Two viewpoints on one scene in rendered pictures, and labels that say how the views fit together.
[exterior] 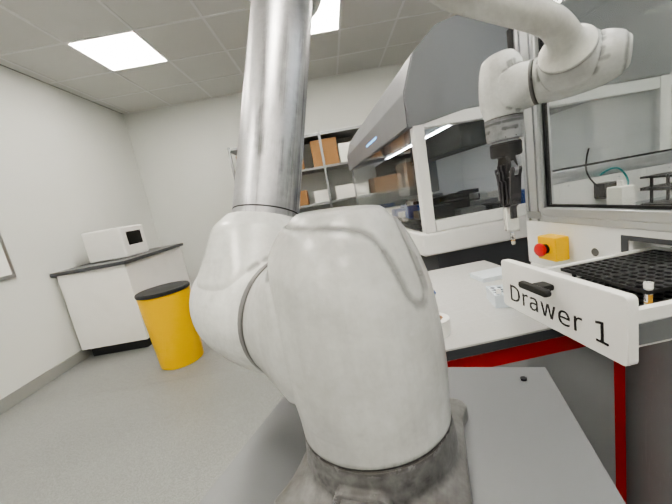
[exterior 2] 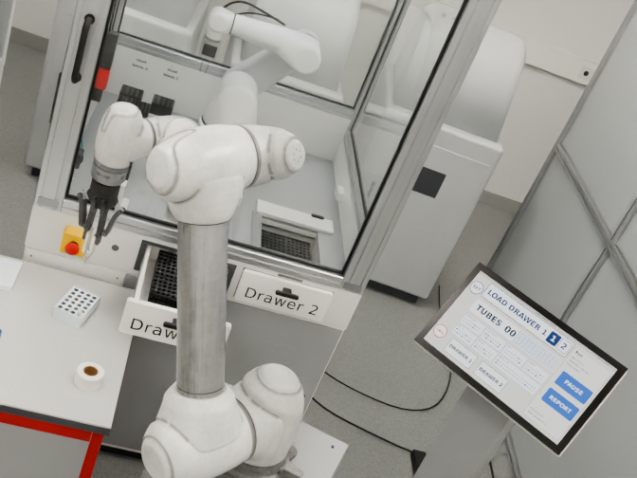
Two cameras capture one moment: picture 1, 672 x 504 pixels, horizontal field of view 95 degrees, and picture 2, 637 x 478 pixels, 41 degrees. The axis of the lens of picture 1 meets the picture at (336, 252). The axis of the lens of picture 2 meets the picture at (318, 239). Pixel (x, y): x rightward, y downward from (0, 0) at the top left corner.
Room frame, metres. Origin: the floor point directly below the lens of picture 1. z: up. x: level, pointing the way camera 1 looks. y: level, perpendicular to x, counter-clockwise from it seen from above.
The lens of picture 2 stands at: (0.63, 1.46, 2.32)
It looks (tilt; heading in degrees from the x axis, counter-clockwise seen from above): 29 degrees down; 259
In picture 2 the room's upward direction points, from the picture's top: 23 degrees clockwise
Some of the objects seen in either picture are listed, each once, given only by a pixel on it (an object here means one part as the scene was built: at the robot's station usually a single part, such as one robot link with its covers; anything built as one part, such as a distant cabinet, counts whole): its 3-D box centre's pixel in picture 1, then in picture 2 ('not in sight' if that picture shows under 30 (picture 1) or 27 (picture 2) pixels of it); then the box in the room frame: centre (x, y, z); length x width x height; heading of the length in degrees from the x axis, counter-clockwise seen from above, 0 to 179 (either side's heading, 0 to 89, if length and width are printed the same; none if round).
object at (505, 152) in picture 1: (506, 159); (103, 193); (0.83, -0.49, 1.15); 0.08 x 0.07 x 0.09; 168
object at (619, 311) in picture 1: (554, 300); (174, 327); (0.55, -0.39, 0.87); 0.29 x 0.02 x 0.11; 3
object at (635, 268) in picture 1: (651, 282); (181, 286); (0.56, -0.59, 0.87); 0.22 x 0.18 x 0.06; 93
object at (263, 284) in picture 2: not in sight; (283, 295); (0.25, -0.69, 0.87); 0.29 x 0.02 x 0.11; 3
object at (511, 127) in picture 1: (504, 130); (109, 170); (0.83, -0.49, 1.23); 0.09 x 0.09 x 0.06
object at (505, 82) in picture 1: (506, 84); (123, 133); (0.82, -0.50, 1.33); 0.13 x 0.11 x 0.16; 43
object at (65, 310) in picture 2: (513, 294); (76, 306); (0.82, -0.48, 0.78); 0.12 x 0.08 x 0.04; 78
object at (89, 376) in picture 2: (435, 325); (89, 376); (0.72, -0.21, 0.78); 0.07 x 0.07 x 0.04
